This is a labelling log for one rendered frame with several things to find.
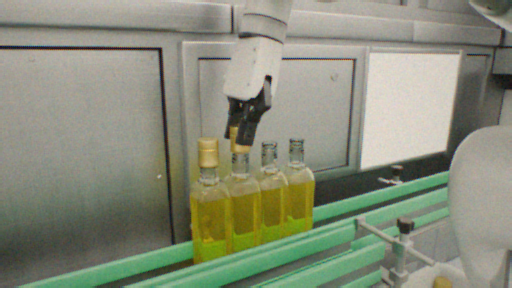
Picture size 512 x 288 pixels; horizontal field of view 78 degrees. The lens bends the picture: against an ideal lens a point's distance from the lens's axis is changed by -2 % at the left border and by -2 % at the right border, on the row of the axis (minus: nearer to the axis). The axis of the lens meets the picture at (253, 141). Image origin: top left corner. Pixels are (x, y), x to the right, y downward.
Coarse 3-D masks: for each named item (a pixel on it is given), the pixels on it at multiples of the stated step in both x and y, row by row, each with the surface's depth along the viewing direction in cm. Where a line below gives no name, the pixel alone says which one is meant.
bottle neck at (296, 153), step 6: (294, 138) 61; (300, 138) 61; (294, 144) 59; (300, 144) 59; (294, 150) 59; (300, 150) 59; (294, 156) 59; (300, 156) 59; (288, 162) 61; (294, 162) 60; (300, 162) 60
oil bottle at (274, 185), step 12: (264, 180) 56; (276, 180) 57; (264, 192) 56; (276, 192) 57; (288, 192) 59; (264, 204) 56; (276, 204) 58; (264, 216) 57; (276, 216) 58; (264, 228) 58; (276, 228) 59; (264, 240) 58
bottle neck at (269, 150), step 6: (264, 144) 56; (270, 144) 56; (276, 144) 57; (264, 150) 57; (270, 150) 56; (276, 150) 57; (264, 156) 57; (270, 156) 56; (276, 156) 57; (264, 162) 57; (270, 162) 57; (276, 162) 58; (264, 168) 57; (270, 168) 57; (276, 168) 58
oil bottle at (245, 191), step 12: (228, 180) 55; (240, 180) 54; (252, 180) 55; (240, 192) 54; (252, 192) 55; (240, 204) 54; (252, 204) 55; (240, 216) 55; (252, 216) 56; (240, 228) 55; (252, 228) 56; (240, 240) 56; (252, 240) 57
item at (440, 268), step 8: (440, 264) 72; (448, 264) 72; (416, 272) 69; (424, 272) 69; (432, 272) 71; (440, 272) 72; (448, 272) 71; (456, 272) 69; (408, 280) 67; (416, 280) 68; (424, 280) 70; (432, 280) 71; (456, 280) 69; (464, 280) 68
